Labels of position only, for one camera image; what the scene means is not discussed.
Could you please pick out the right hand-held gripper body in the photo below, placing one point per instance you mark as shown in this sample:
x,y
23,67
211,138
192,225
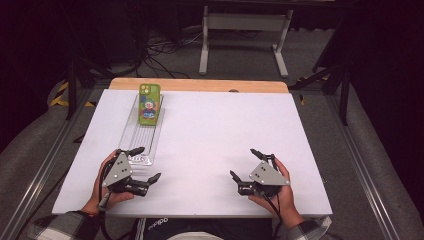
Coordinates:
x,y
266,175

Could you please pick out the green cartoon phone case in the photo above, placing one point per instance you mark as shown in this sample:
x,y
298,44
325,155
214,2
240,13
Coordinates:
x,y
149,106

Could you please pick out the person's right hand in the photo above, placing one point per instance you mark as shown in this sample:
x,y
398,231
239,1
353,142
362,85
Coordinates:
x,y
287,200

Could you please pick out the aluminium floor rail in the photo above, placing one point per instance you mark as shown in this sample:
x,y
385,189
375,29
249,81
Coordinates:
x,y
361,166
45,166

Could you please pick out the white table board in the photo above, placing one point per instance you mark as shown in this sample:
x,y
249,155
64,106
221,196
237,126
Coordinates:
x,y
206,133

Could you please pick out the wooden table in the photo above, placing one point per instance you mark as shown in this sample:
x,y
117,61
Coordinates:
x,y
200,85

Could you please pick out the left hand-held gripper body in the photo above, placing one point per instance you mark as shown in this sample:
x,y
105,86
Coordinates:
x,y
119,171

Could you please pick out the clear plastic package tray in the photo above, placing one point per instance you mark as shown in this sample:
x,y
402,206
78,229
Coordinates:
x,y
141,136

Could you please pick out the person's left hand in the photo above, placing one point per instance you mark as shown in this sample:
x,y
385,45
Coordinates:
x,y
116,197

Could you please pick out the black metal stand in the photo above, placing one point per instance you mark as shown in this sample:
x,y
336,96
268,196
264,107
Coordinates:
x,y
71,90
344,96

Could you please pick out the yellow black floor tape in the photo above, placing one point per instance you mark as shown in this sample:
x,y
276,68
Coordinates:
x,y
58,100

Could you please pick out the person's black shirt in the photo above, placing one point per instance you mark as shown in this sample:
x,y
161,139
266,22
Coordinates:
x,y
233,228

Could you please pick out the white metal stand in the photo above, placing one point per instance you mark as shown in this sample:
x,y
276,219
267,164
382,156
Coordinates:
x,y
246,21

